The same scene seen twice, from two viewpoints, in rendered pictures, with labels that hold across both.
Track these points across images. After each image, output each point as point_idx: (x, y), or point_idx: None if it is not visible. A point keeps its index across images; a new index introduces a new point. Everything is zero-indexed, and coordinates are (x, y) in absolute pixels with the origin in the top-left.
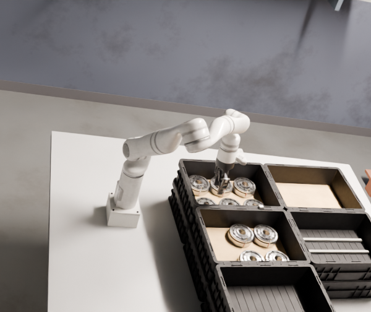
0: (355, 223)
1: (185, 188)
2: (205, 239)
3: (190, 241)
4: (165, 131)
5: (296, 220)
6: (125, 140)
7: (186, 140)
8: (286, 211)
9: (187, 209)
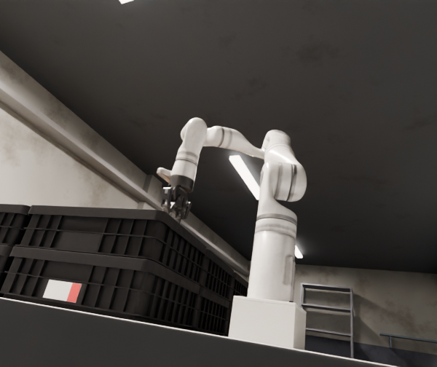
0: None
1: (186, 245)
2: (225, 264)
3: (208, 297)
4: (290, 145)
5: None
6: (304, 170)
7: None
8: None
9: (191, 271)
